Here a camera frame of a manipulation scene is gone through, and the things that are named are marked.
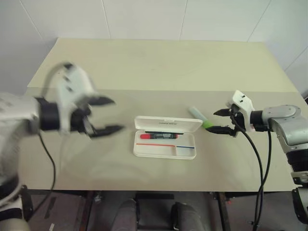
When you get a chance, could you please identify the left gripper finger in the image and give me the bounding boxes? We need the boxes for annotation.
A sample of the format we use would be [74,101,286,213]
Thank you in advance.
[90,95,116,106]
[92,124,125,138]

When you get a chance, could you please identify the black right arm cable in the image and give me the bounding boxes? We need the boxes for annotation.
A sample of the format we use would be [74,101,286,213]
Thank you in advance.
[259,128,273,193]

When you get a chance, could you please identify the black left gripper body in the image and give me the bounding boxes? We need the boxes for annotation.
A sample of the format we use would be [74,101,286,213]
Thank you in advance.
[69,105,96,138]

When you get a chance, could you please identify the white plastic pencil case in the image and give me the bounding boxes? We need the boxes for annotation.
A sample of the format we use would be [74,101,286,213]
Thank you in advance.
[133,115,203,160]

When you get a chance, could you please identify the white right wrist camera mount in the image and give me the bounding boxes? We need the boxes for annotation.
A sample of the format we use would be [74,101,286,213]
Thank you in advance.
[231,90,256,132]

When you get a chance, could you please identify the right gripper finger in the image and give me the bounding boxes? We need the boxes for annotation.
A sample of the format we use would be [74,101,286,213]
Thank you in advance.
[206,125,235,135]
[213,108,232,117]

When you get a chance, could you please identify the pale marker with green cap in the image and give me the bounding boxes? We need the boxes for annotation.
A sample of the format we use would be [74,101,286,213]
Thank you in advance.
[188,106,214,129]

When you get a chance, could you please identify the dark rounded shape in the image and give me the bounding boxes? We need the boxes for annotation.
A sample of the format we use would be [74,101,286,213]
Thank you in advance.
[112,198,141,231]
[171,201,205,231]

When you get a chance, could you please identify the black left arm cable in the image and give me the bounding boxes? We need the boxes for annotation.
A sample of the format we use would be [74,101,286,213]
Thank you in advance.
[25,131,58,219]

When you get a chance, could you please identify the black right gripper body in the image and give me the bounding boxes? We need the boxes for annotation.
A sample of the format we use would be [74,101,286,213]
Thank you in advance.
[225,103,246,138]

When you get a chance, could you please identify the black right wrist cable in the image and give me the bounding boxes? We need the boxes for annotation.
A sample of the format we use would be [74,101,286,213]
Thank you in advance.
[230,113,265,231]

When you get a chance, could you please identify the dark metal table leg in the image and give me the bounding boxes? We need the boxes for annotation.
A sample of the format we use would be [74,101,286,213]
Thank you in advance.
[217,192,232,231]
[83,191,95,231]

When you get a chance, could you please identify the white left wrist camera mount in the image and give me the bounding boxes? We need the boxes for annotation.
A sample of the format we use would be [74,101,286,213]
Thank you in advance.
[49,62,97,135]

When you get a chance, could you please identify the red and black marker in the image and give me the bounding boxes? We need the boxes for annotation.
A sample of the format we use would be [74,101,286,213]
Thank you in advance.
[140,132,180,141]

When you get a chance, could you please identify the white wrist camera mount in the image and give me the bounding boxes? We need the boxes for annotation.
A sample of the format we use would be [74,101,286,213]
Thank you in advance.
[231,90,256,132]
[49,62,97,135]

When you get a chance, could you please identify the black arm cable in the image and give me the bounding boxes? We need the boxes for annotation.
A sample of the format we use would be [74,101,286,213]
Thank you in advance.
[25,131,58,219]
[259,128,273,193]

